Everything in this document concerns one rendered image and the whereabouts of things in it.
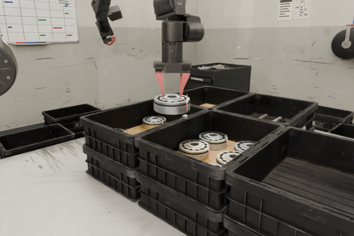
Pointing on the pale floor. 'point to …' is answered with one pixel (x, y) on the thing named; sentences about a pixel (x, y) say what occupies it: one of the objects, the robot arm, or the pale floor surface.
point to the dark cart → (220, 77)
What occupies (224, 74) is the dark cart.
